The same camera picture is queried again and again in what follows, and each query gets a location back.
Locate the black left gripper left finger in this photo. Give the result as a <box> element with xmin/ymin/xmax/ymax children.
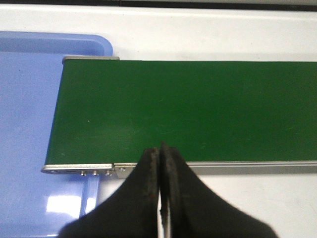
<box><xmin>58</xmin><ymin>148</ymin><xmax>159</xmax><ymax>238</ymax></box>

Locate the blue plastic tray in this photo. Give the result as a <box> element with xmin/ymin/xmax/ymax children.
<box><xmin>0</xmin><ymin>31</ymin><xmax>113</xmax><ymax>238</ymax></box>

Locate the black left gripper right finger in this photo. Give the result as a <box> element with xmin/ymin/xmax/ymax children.
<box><xmin>159</xmin><ymin>143</ymin><xmax>277</xmax><ymax>238</ymax></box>

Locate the aluminium conveyor frame rail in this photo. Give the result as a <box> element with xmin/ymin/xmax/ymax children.
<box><xmin>41</xmin><ymin>56</ymin><xmax>317</xmax><ymax>179</ymax></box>

